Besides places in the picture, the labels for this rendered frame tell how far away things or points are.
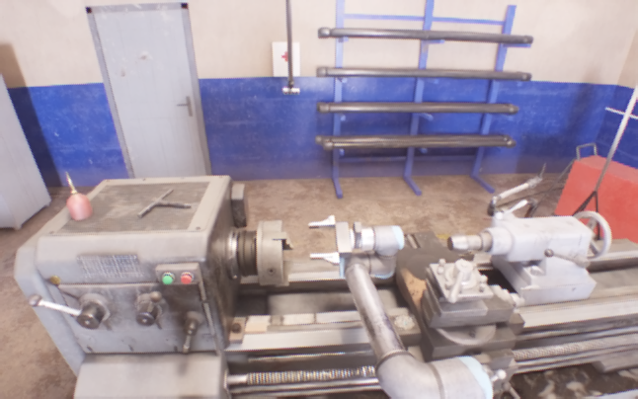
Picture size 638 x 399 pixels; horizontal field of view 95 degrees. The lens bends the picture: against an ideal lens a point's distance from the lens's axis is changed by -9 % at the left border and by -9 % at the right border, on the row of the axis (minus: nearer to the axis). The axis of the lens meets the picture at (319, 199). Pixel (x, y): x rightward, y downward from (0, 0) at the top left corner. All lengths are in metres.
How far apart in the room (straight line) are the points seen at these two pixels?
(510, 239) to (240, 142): 3.47
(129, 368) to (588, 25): 5.60
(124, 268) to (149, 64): 3.42
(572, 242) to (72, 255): 1.86
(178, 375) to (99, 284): 0.43
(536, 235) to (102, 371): 1.75
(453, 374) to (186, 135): 3.99
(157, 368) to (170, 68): 3.45
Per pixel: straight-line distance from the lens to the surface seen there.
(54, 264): 1.23
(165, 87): 4.30
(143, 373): 1.40
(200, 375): 1.33
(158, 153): 4.59
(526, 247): 1.56
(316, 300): 1.61
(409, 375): 0.89
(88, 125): 4.90
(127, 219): 1.20
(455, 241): 1.43
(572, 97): 5.61
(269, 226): 1.24
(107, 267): 1.15
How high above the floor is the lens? 1.89
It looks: 29 degrees down
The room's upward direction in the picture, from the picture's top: straight up
